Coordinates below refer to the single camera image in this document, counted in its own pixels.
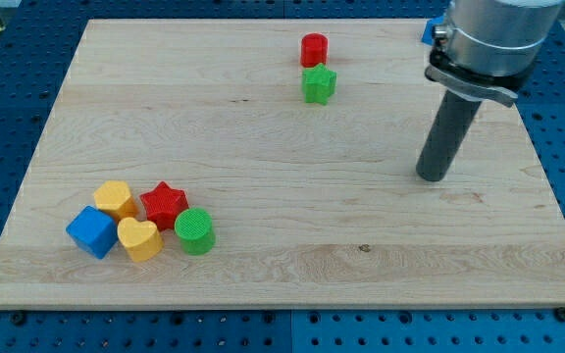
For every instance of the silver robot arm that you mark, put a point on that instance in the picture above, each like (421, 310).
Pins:
(486, 49)

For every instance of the light wooden board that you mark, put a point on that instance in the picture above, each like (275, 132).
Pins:
(313, 206)

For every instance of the green cylinder block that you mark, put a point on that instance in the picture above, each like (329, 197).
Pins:
(194, 228)

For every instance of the green star block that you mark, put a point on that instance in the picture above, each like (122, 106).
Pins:
(318, 84)

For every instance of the red star block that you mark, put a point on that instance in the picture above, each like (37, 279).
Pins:
(163, 204)

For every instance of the red cylinder block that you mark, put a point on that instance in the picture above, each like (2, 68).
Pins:
(313, 50)

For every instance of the yellow heart block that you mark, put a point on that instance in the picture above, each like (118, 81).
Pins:
(142, 240)

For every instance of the yellow hexagon block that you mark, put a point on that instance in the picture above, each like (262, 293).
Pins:
(114, 198)

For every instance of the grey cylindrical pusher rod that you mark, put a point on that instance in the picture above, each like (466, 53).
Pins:
(452, 122)

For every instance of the blue cube block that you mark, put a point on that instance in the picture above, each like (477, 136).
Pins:
(93, 232)

